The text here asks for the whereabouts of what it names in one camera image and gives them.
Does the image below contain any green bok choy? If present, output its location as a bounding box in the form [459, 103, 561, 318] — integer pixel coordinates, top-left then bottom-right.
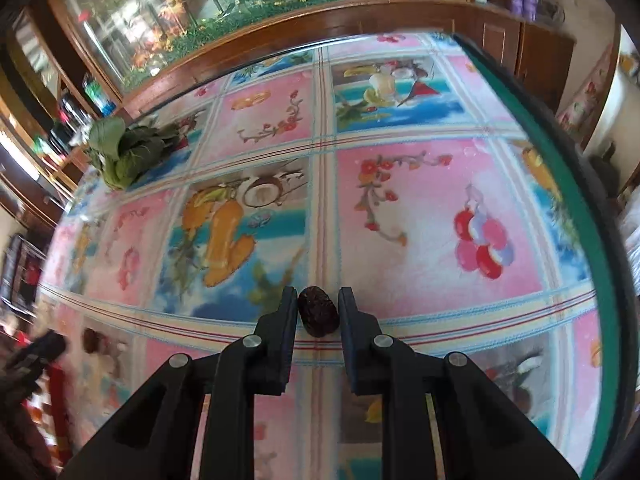
[85, 116, 181, 191]

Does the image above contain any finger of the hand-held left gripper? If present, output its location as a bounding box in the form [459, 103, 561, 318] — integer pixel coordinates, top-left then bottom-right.
[0, 332, 68, 401]

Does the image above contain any red box with white inside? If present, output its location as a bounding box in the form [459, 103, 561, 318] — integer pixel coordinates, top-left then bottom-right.
[25, 365, 76, 466]

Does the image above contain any pile of dates and longans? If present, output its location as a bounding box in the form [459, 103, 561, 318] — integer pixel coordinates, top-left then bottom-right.
[80, 327, 131, 361]

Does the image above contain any printed tablecloth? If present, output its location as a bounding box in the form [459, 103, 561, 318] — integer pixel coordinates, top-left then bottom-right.
[40, 32, 601, 480]

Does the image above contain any black kettle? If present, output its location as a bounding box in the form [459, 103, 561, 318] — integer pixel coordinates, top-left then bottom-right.
[57, 95, 86, 131]

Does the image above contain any black metal rack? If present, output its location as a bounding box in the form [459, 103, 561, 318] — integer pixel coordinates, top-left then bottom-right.
[0, 235, 46, 306]

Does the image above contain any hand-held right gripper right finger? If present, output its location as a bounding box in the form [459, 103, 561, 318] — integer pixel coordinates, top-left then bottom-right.
[337, 286, 583, 480]

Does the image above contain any green soda bottle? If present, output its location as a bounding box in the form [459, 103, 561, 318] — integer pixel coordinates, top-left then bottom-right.
[82, 76, 117, 113]

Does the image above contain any flower painted glass panel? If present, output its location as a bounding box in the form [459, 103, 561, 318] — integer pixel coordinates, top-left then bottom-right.
[50, 0, 468, 93]

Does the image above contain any floral cloth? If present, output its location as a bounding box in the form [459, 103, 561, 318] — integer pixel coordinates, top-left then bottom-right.
[555, 45, 616, 146]

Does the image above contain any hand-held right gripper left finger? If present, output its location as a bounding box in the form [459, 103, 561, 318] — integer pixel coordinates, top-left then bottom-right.
[59, 286, 299, 480]

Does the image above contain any dark red date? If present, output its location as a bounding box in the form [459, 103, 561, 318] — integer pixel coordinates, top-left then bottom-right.
[298, 286, 342, 337]

